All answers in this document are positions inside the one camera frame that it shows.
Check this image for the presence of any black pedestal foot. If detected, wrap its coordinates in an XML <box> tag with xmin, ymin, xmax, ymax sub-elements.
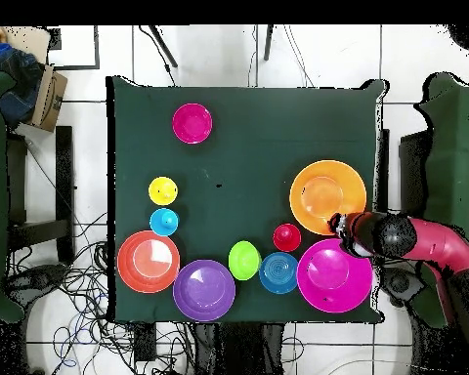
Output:
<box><xmin>3</xmin><ymin>263</ymin><xmax>69</xmax><ymax>302</ymax></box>
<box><xmin>382</xmin><ymin>267</ymin><xmax>423</xmax><ymax>308</ymax></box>

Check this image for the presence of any tangle of floor cables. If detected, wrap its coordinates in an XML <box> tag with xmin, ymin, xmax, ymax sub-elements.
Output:
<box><xmin>7</xmin><ymin>212</ymin><xmax>196</xmax><ymax>375</ymax></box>

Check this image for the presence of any large orange bowl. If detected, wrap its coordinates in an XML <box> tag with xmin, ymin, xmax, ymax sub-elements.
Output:
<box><xmin>288</xmin><ymin>158</ymin><xmax>368</xmax><ymax>236</ymax></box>

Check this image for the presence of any white panel black frame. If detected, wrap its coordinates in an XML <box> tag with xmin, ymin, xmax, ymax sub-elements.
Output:
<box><xmin>46</xmin><ymin>24</ymin><xmax>101</xmax><ymax>71</ymax></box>

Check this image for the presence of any black stool frame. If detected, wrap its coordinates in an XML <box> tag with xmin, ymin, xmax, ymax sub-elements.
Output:
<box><xmin>5</xmin><ymin>125</ymin><xmax>76</xmax><ymax>267</ymax></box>

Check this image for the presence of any small crimson bowl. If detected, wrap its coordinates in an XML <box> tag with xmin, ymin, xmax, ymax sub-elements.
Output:
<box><xmin>171</xmin><ymin>103</ymin><xmax>214</xmax><ymax>146</ymax></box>

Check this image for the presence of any blue cup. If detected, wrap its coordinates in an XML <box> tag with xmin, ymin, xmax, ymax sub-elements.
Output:
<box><xmin>149</xmin><ymin>207</ymin><xmax>180</xmax><ymax>238</ymax></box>

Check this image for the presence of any large pink bowl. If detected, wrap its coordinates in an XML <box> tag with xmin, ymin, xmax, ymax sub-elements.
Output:
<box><xmin>296</xmin><ymin>237</ymin><xmax>374</xmax><ymax>314</ymax></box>

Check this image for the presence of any red cup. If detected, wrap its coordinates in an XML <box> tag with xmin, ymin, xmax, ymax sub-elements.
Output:
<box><xmin>272</xmin><ymin>223</ymin><xmax>303</xmax><ymax>253</ymax></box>

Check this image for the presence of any black tripod leg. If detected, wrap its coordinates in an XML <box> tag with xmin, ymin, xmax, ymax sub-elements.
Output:
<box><xmin>148</xmin><ymin>24</ymin><xmax>179</xmax><ymax>68</ymax></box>
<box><xmin>263</xmin><ymin>24</ymin><xmax>276</xmax><ymax>62</ymax></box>

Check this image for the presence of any blue fabric bundle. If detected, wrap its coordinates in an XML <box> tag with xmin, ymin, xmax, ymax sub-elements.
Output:
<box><xmin>0</xmin><ymin>40</ymin><xmax>44</xmax><ymax>128</ymax></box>

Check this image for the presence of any purple bowl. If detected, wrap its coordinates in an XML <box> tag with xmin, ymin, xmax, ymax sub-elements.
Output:
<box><xmin>172</xmin><ymin>259</ymin><xmax>237</xmax><ymax>323</ymax></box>

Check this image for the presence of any green bowl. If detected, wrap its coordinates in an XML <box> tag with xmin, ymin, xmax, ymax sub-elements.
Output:
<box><xmin>228</xmin><ymin>240</ymin><xmax>264</xmax><ymax>282</ymax></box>

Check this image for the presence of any yellow cup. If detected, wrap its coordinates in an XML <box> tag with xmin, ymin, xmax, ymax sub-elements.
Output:
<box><xmin>148</xmin><ymin>176</ymin><xmax>180</xmax><ymax>207</ymax></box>

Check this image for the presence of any dark green tablecloth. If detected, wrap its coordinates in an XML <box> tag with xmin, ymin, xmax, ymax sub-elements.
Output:
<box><xmin>106</xmin><ymin>75</ymin><xmax>390</xmax><ymax>325</ymax></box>

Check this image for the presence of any red-orange bowl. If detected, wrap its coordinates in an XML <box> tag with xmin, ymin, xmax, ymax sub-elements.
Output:
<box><xmin>116</xmin><ymin>229</ymin><xmax>182</xmax><ymax>295</ymax></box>

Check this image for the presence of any blue bowl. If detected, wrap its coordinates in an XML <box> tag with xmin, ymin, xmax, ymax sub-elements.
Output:
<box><xmin>258</xmin><ymin>251</ymin><xmax>299</xmax><ymax>295</ymax></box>

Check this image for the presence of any brown cardboard box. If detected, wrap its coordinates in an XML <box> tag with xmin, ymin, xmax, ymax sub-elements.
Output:
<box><xmin>24</xmin><ymin>63</ymin><xmax>68</xmax><ymax>133</ymax></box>

